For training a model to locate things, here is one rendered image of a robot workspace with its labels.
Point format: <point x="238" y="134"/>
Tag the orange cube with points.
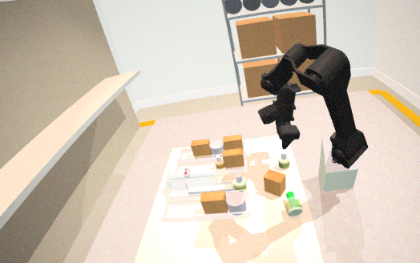
<point x="274" y="183"/>

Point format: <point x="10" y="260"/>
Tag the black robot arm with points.
<point x="328" y="76"/>

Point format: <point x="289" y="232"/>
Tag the brown box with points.
<point x="233" y="158"/>
<point x="213" y="202"/>
<point x="233" y="142"/>
<point x="201" y="148"/>

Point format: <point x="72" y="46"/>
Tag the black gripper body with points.
<point x="287" y="131"/>

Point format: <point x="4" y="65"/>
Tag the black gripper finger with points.
<point x="278" y="124"/>
<point x="286" y="143"/>

